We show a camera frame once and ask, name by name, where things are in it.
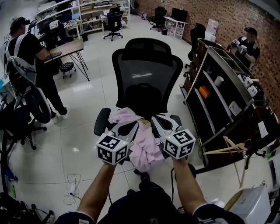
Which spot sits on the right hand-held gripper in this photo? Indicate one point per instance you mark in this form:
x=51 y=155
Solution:
x=179 y=144

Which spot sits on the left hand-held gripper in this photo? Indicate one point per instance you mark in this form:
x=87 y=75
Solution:
x=111 y=148

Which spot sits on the pink shirt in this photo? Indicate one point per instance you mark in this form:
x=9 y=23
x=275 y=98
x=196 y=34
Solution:
x=142 y=142

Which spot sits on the person's left forearm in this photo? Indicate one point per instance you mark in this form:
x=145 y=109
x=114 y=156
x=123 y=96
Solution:
x=96 y=190

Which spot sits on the person's right forearm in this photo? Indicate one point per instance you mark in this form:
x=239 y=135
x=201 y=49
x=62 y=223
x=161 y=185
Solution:
x=188 y=186

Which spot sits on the orange box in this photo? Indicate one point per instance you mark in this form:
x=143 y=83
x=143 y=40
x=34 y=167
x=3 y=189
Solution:
x=204 y=92

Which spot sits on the black mesh office chair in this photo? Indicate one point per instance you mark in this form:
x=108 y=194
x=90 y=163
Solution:
x=148 y=76

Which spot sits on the black shelf cart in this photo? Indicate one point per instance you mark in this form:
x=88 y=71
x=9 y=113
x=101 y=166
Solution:
x=218 y=92

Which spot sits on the white pouch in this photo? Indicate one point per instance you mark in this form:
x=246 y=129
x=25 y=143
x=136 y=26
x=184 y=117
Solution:
x=235 y=108

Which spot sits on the white cup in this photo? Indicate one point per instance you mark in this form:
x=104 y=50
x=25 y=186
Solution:
x=219 y=81

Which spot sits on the person's dark shirt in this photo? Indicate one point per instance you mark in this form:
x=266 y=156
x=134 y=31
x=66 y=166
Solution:
x=140 y=207

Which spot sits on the white power strip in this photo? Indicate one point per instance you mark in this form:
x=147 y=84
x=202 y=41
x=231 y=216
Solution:
x=73 y=189

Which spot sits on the black round stool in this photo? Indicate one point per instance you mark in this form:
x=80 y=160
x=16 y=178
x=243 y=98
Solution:
x=68 y=66

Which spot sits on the white mug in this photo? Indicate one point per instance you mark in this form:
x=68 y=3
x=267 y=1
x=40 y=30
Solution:
x=247 y=81
x=252 y=90

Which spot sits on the yellow round rug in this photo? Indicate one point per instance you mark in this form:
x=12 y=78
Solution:
x=233 y=199

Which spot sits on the black waste bin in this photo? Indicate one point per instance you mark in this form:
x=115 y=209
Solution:
x=164 y=31
x=84 y=37

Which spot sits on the wooden table with black legs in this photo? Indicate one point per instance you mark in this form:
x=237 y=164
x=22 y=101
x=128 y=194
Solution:
x=65 y=48

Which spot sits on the small white table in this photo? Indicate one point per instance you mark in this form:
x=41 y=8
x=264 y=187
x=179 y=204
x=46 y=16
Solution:
x=175 y=26

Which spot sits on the black keyboard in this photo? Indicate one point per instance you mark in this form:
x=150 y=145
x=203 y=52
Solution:
x=55 y=54

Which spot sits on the white storage drawers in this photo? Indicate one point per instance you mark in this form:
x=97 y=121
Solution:
x=211 y=29

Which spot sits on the white box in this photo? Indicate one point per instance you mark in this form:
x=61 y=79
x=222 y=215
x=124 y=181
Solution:
x=251 y=205

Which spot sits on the black monitor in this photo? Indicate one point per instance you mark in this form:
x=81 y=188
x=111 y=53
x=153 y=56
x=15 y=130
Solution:
x=179 y=14

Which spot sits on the white shelf racks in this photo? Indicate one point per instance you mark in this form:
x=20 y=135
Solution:
x=87 y=13

